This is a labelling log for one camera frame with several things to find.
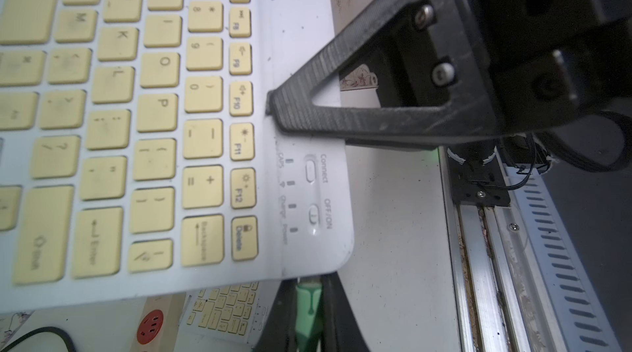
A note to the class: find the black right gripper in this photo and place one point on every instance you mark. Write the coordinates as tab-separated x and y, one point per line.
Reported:
549	62

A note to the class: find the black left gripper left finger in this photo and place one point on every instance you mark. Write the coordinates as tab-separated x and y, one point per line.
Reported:
279	333

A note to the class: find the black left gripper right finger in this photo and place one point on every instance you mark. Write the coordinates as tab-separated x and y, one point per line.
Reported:
341	332

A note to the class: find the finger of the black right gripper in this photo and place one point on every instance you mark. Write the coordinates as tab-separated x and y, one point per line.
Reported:
431	63

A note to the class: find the white keyboard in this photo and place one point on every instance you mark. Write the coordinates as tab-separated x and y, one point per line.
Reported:
227	316
138	159

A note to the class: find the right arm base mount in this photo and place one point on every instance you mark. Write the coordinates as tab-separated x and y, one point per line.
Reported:
475	175

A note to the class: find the aluminium frame rail base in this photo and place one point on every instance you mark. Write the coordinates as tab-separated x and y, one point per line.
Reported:
519	283

